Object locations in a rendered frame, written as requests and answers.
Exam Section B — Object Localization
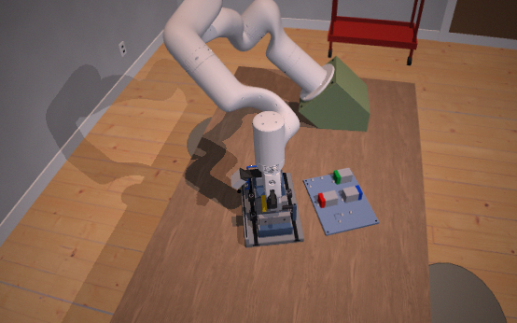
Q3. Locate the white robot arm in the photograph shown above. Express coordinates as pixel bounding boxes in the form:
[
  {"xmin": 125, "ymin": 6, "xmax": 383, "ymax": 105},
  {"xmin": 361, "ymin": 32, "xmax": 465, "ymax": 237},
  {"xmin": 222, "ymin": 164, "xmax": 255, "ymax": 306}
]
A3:
[{"xmin": 163, "ymin": 0, "xmax": 334, "ymax": 189}]

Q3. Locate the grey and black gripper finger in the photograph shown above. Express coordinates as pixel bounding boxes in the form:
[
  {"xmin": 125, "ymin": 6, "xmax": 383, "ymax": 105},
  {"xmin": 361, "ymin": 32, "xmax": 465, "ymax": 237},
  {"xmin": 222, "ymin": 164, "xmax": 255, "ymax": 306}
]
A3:
[{"xmin": 267, "ymin": 190, "xmax": 277, "ymax": 209}]

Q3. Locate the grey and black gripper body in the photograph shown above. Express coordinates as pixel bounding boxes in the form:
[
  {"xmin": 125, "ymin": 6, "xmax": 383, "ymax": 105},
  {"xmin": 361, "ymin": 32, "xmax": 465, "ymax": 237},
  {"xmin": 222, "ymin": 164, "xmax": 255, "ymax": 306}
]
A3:
[{"xmin": 261, "ymin": 167, "xmax": 283, "ymax": 199}]

